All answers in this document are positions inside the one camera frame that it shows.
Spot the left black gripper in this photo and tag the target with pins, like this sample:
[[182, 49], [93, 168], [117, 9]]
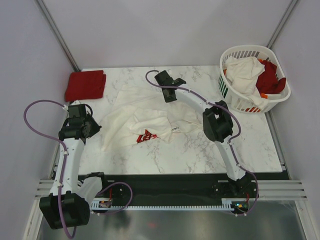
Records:
[[89, 117]]

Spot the white t shirt red print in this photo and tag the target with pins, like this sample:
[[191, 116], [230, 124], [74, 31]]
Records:
[[139, 115]]

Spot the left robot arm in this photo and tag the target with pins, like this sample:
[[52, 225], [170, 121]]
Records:
[[69, 204]]

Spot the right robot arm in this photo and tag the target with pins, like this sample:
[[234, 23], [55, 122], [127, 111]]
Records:
[[219, 126]]

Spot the folded red t shirt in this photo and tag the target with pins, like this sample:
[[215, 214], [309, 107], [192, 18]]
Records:
[[85, 85]]

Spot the white laundry basket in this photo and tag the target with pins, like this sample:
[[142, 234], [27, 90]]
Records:
[[236, 100]]

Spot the white t shirt in basket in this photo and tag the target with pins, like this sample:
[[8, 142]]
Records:
[[243, 74]]

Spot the red t shirt in basket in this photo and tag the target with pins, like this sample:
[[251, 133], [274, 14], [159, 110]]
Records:
[[276, 86]]

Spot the white slotted cable duct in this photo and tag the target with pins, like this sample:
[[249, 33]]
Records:
[[100, 204]]

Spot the left aluminium frame post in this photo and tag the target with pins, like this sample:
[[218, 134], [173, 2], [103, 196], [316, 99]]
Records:
[[57, 33]]

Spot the aluminium frame post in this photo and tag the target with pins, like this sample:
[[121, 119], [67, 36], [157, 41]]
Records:
[[57, 33], [282, 23]]

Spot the right aluminium frame post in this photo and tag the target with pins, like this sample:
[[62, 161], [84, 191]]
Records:
[[282, 23]]

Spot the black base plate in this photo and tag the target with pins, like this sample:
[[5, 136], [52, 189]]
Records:
[[168, 189]]

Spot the aluminium rail front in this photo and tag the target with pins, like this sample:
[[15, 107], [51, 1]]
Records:
[[269, 190]]

